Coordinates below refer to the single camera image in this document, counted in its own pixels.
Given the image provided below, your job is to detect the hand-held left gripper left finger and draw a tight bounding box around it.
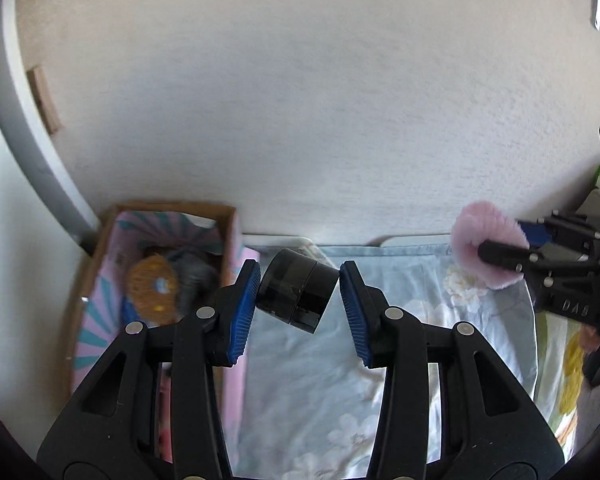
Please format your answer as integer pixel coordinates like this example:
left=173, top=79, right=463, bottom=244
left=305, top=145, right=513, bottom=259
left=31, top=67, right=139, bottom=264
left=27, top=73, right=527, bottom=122
left=36, top=259, right=262, bottom=480

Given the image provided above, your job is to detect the grey fluffy plush cloth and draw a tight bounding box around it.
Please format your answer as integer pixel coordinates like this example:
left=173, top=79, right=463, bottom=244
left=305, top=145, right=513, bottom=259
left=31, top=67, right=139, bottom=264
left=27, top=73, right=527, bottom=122
left=167, top=247, right=222, bottom=318

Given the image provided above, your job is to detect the light blue floral cloth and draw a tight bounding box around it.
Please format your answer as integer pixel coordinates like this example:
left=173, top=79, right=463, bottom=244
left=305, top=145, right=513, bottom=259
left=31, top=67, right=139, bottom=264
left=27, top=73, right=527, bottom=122
left=239, top=241, right=539, bottom=480

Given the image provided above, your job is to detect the orange round toy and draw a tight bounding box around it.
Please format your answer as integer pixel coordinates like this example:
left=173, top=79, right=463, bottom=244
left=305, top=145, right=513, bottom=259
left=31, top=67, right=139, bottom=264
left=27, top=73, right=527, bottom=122
left=126, top=254, right=182, bottom=326

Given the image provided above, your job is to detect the cardboard box with pink lining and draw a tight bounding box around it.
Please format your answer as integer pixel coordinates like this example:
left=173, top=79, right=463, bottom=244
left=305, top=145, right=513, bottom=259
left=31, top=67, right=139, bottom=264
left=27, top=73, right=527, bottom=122
left=69, top=201, right=244, bottom=466

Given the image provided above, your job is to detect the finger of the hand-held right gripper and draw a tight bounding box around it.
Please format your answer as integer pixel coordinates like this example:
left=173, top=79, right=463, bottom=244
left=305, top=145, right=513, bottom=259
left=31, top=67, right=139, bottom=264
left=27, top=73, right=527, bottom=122
left=516, top=212, right=600, bottom=249
left=476, top=239, right=600, bottom=287

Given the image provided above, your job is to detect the yellow patterned blanket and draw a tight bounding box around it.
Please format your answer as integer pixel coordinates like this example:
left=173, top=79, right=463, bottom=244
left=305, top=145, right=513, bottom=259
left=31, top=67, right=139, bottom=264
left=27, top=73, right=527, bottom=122
left=535, top=310, right=600, bottom=457

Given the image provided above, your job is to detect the grey frame post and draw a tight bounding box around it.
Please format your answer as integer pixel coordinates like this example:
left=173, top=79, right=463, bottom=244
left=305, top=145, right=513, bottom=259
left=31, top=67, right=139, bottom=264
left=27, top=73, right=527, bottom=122
left=0, top=0, right=102, bottom=248

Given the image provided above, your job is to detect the blue snack packet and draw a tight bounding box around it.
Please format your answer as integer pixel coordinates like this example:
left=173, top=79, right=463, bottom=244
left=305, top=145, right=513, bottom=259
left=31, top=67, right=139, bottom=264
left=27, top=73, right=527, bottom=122
left=121, top=300, right=148, bottom=325

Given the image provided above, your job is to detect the pink towel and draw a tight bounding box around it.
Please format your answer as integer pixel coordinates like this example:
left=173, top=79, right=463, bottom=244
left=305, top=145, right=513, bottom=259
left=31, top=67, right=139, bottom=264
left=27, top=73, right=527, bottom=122
left=450, top=201, right=531, bottom=291

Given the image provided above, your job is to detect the small wooden wall block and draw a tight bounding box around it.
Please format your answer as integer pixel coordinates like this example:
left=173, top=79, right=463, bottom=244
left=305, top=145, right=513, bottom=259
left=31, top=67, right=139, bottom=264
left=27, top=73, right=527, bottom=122
left=26, top=64, right=62, bottom=136

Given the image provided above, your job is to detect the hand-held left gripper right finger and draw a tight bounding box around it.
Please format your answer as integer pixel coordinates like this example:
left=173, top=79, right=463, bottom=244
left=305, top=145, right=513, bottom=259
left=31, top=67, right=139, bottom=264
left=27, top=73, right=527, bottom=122
left=339, top=260, right=567, bottom=480

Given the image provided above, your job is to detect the black cylindrical container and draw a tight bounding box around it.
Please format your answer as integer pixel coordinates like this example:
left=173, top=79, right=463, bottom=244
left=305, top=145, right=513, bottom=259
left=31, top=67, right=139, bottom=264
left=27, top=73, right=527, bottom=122
left=255, top=247, right=340, bottom=335

